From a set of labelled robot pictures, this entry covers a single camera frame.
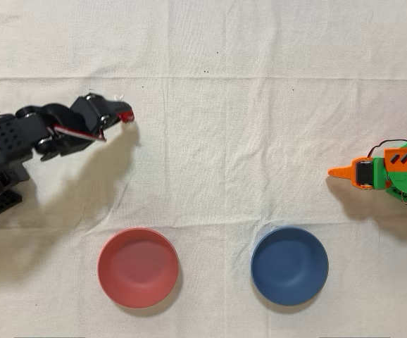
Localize orange arm servo cable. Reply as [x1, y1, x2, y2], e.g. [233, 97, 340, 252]
[367, 139, 407, 159]

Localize red candy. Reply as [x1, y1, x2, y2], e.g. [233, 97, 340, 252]
[113, 93, 136, 123]

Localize blue bowl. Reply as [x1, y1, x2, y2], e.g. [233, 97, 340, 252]
[249, 225, 330, 306]

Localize white tablecloth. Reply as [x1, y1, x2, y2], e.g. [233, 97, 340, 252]
[0, 0, 407, 338]

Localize red bowl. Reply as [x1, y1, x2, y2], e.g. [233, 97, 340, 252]
[96, 227, 180, 310]

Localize black arm servo cable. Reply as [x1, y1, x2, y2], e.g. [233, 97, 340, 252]
[53, 123, 106, 142]

